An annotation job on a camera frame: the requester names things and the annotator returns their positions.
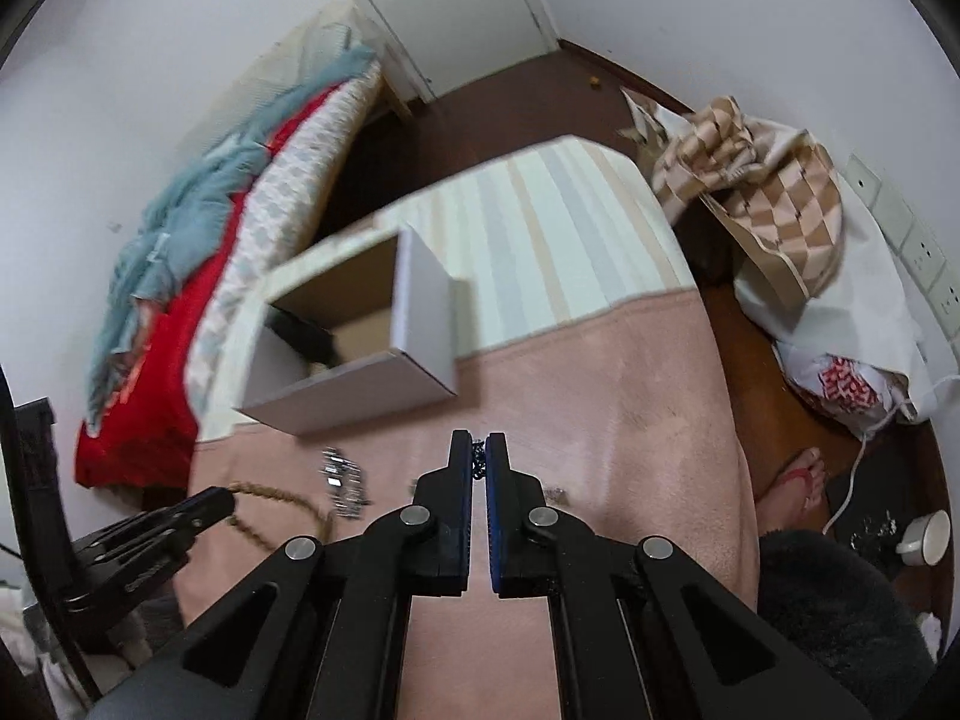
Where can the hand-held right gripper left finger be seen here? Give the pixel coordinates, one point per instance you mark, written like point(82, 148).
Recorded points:
point(466, 517)

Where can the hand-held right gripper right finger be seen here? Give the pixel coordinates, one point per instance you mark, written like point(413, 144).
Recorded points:
point(492, 517)

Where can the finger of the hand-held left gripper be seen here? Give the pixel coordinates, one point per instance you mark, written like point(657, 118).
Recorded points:
point(196, 508)

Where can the white cardboard box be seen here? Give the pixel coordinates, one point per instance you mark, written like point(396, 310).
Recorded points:
point(420, 315)

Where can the red blanket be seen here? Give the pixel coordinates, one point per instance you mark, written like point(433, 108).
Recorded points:
point(157, 405)

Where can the black item in box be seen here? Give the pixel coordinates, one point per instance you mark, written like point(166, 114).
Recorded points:
point(304, 337)

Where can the pastel striped cloth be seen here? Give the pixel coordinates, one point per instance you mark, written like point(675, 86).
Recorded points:
point(547, 240)

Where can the red and blue bedding pile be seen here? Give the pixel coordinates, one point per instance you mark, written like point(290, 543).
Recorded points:
point(187, 210)

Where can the person's foot with sandal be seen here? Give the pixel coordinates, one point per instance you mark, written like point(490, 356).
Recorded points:
point(791, 487)

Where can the patterned mattress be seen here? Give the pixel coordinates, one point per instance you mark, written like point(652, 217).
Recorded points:
point(300, 180)

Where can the dark fuzzy cushion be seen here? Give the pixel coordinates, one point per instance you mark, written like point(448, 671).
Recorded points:
point(832, 622)

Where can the red printed plastic bag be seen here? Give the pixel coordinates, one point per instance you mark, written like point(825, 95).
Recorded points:
point(844, 382)

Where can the brown checkered cloth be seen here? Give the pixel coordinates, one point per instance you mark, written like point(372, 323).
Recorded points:
point(772, 195)

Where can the white plastic bag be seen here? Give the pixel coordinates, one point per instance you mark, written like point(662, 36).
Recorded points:
point(862, 300)

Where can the white cup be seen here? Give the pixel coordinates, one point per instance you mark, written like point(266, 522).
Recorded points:
point(926, 536)

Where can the white door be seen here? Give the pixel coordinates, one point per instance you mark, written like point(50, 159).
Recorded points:
point(450, 7)

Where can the white wall socket panel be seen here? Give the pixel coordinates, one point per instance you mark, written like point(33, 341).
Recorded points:
point(911, 232)

